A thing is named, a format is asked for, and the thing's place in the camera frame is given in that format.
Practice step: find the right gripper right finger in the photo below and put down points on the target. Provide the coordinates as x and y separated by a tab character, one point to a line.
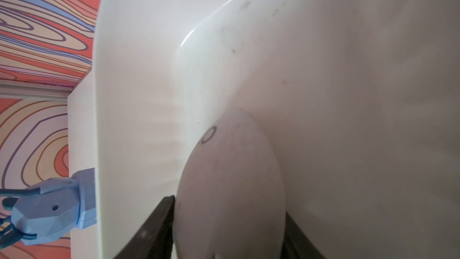
296	245

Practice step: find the white storage box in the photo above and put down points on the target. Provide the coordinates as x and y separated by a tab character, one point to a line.
359	98

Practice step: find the blue paw pen holder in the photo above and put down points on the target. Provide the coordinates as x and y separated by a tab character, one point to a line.
48	210

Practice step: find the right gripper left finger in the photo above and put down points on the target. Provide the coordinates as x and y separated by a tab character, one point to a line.
154	239

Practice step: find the grey computer mouse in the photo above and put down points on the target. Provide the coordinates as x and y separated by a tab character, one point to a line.
230	202

